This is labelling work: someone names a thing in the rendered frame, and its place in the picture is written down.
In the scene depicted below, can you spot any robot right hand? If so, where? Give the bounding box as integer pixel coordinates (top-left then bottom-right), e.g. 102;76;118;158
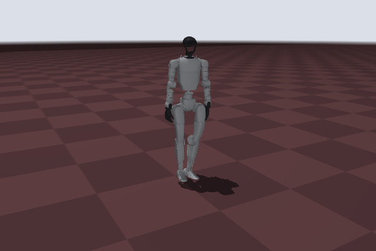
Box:
165;103;174;122

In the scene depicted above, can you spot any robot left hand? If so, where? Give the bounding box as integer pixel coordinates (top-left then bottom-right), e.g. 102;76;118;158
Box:
204;102;211;121

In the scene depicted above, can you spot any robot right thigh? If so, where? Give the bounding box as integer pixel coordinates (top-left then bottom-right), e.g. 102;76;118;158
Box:
171;103;185;146

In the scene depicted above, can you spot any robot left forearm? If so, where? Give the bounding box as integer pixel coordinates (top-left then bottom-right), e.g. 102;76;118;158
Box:
203;86;212;106

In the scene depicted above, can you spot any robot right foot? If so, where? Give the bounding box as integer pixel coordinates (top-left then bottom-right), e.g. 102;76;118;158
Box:
177;170;187;182

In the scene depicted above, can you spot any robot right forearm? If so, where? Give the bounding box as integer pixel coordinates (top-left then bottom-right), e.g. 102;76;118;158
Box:
165;81;174;108

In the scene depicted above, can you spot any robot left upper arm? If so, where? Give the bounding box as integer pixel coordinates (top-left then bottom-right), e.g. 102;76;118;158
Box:
200;59;210;88

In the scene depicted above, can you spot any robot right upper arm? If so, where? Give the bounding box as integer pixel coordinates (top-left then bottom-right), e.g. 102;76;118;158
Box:
168;59;180;89

